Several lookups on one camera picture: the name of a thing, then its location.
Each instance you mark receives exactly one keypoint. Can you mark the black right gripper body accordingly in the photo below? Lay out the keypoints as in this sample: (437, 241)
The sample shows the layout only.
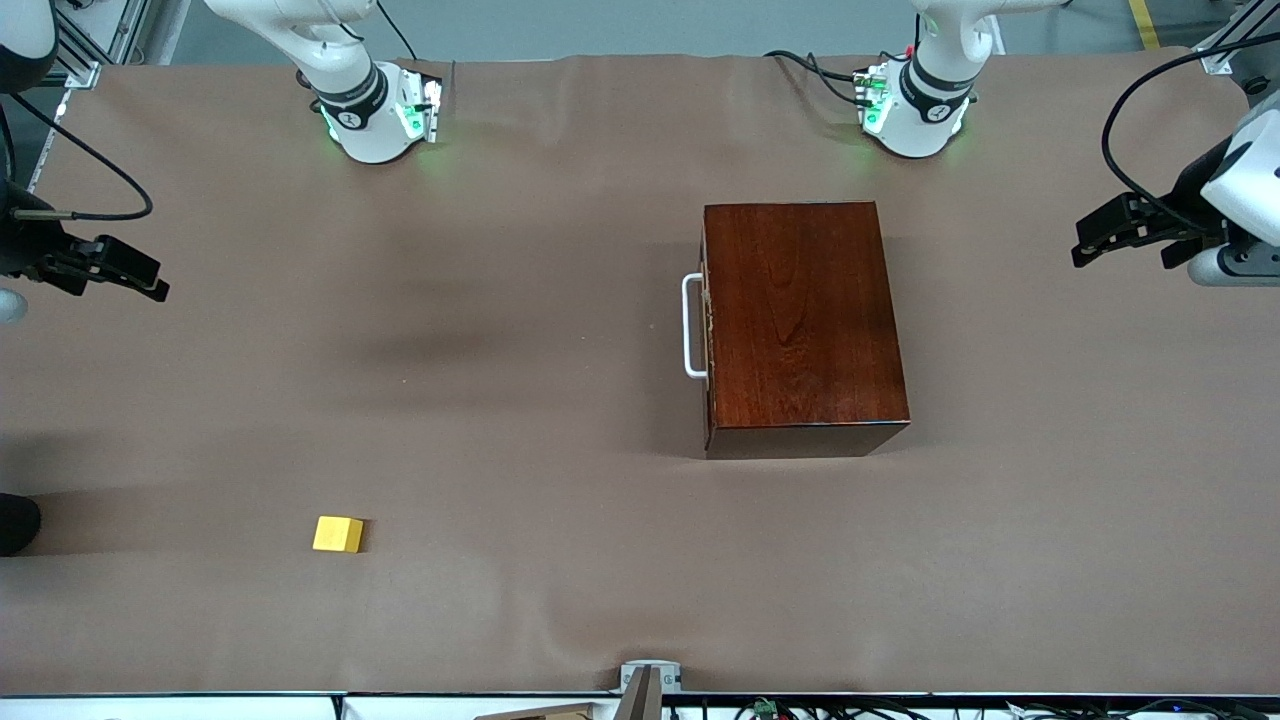
(22, 243)

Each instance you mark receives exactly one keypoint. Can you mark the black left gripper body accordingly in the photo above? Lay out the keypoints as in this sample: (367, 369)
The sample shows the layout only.
(1193, 189)

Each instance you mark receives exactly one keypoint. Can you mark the yellow block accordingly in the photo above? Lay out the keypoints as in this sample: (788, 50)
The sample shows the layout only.
(337, 535)

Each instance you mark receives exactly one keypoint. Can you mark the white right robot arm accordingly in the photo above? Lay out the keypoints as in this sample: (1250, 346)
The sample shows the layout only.
(365, 130)

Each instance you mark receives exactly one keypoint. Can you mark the black caster wheel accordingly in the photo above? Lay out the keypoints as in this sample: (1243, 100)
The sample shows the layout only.
(1256, 86)

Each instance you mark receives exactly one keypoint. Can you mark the aluminium profile beam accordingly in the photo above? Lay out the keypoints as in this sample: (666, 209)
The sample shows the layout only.
(1225, 45)

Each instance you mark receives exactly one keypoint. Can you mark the black round object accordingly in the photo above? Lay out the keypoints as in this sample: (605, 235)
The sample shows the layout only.
(15, 525)

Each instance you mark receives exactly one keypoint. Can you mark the dark brown wooden cabinet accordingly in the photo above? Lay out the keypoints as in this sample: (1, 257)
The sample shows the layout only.
(810, 330)

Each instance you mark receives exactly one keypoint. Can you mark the brown table cover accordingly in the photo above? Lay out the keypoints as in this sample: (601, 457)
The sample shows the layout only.
(500, 500)

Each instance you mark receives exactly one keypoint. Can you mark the aluminium profile frame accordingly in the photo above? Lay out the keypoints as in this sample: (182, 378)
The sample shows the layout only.
(80, 60)

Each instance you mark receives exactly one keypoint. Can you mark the grey metal bracket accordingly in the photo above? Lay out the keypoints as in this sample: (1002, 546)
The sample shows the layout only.
(635, 665)

